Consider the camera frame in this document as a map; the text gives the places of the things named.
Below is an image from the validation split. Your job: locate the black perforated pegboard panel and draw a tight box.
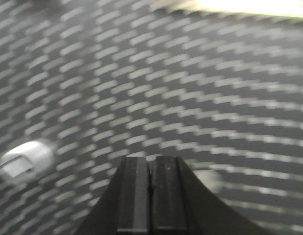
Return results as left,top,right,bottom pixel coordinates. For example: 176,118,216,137
0,0,303,235

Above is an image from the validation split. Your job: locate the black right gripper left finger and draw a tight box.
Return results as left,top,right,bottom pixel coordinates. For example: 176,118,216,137
117,157,150,233

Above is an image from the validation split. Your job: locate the black white rotary knob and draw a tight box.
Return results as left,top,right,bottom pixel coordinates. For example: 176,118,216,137
0,139,57,186

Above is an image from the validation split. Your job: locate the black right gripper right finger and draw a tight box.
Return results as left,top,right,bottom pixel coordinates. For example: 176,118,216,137
151,156,187,232

